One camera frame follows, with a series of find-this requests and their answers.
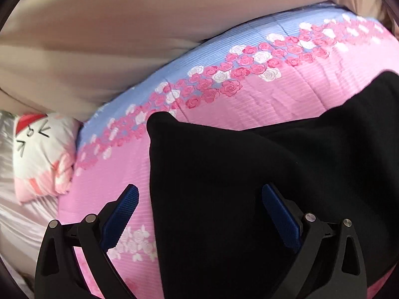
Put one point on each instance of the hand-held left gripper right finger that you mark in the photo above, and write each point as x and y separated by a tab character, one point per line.
280	218

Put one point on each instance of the cat print pillow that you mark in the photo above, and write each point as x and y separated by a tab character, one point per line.
40	162

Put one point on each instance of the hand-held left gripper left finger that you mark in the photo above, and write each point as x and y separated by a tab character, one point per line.
121	215

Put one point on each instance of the pink floral blanket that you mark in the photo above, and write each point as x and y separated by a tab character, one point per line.
249	99

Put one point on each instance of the black pants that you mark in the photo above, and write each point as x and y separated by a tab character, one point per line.
218	177

